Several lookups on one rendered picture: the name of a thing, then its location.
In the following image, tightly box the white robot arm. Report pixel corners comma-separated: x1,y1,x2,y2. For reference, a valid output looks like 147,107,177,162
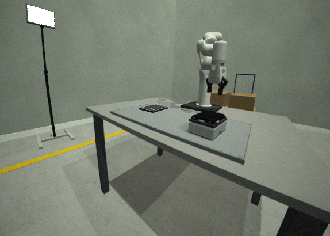
196,32,227,107

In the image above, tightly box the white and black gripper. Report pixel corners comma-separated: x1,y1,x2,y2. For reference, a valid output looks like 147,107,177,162
206,65,228,95

